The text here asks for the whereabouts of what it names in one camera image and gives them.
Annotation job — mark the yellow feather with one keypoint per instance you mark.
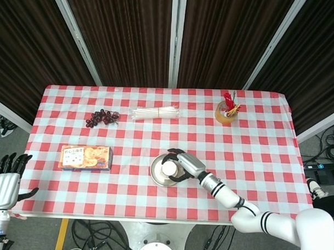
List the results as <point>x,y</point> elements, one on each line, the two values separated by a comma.
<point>234,109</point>

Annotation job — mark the dark purple grape bunch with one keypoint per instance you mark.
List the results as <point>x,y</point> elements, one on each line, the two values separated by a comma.
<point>97,119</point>

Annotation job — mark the red white checkered tablecloth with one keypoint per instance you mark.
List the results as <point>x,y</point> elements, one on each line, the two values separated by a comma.
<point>128,134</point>

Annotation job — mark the silver metal plate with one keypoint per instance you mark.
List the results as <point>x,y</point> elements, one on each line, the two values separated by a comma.
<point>155,172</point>

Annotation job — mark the red feather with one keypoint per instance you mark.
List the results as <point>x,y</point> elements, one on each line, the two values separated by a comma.
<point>228,101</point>

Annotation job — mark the amber packing tape roll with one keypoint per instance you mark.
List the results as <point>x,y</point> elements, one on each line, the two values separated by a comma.
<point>220,118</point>

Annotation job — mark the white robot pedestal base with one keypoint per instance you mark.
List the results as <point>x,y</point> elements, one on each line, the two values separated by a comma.
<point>154,239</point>

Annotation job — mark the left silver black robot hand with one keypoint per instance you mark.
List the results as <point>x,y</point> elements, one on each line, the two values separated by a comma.
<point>3,188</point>

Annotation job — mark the white partition base rail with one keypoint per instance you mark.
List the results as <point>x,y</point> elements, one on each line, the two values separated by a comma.
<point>11,115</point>
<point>320,125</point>

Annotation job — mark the orange blue cookie box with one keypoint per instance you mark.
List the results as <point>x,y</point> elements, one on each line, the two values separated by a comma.
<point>83,157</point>

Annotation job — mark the white sneaker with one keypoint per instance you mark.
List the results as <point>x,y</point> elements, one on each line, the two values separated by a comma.
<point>315,187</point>

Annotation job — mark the white partition post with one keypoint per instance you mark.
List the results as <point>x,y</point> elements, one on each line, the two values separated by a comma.
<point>177,40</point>
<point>76,39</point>
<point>274,43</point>

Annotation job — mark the yellow floor tape strip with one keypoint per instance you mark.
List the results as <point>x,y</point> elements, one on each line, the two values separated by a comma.
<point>61,236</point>

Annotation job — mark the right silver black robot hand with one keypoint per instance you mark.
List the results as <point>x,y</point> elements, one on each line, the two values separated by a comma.
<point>191,164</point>

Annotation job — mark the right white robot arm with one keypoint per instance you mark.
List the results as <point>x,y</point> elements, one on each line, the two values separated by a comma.
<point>227,197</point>

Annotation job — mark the white paper cup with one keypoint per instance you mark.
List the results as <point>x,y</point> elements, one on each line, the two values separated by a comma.
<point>169,168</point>

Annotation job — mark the dark brown curtain panel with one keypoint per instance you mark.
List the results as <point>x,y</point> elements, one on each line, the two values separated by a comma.
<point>222,42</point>
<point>317,67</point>
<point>35,57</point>
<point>126,38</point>

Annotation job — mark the black trouser leg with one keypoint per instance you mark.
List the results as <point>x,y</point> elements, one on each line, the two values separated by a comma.
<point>329,202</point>

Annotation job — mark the clear plastic straw bundle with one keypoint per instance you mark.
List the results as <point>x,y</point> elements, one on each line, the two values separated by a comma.
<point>153,113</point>

